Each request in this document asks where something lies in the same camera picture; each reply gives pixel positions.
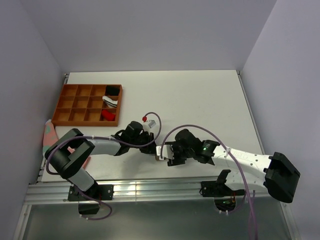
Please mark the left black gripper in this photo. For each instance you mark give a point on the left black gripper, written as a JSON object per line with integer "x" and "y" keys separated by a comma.
{"x": 149, "y": 136}

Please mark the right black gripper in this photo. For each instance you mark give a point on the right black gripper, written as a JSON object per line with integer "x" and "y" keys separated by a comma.
{"x": 176, "y": 161}

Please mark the red christmas sock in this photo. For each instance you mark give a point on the red christmas sock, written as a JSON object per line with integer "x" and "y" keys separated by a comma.
{"x": 108, "y": 116}

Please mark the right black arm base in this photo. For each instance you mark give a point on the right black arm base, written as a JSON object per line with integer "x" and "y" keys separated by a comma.
{"x": 217, "y": 189}

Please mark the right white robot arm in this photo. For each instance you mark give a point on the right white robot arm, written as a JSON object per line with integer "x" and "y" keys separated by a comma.
{"x": 241, "y": 172}

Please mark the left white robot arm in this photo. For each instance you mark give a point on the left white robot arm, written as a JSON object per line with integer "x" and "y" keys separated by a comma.
{"x": 67, "y": 156}

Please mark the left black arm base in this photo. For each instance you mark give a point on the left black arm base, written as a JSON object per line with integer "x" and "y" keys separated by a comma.
{"x": 102, "y": 192}

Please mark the white black rolled sock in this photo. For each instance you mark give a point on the white black rolled sock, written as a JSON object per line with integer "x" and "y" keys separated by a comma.
{"x": 109, "y": 102}

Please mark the orange compartment tray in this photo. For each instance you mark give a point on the orange compartment tray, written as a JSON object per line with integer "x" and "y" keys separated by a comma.
{"x": 80, "y": 105}

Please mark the pink patterned sock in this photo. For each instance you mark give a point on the pink patterned sock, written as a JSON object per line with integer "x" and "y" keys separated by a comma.
{"x": 50, "y": 137}

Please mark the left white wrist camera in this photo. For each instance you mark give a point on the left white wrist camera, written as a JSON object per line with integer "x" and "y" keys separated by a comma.
{"x": 148, "y": 124}

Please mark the aluminium frame rail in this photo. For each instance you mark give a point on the aluminium frame rail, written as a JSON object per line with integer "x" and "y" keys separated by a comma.
{"x": 148, "y": 190}

